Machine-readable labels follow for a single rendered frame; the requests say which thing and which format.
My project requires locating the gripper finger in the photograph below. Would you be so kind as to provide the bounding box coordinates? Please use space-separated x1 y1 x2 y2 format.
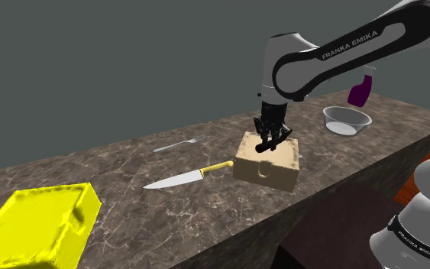
253 116 270 145
254 125 293 154

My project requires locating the beige open box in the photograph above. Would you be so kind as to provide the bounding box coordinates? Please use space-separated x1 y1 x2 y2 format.
232 131 300 193

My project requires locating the silver fork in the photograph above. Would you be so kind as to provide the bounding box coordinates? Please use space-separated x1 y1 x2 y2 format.
152 134 206 154

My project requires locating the purple spray bottle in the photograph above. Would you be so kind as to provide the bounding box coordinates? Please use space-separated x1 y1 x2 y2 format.
347 64 377 109

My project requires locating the yellow tray box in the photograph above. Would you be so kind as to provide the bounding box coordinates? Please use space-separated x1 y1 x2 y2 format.
0 182 102 269

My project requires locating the yellow-handled kitchen knife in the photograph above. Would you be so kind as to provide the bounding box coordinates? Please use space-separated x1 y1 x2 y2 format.
142 160 234 190

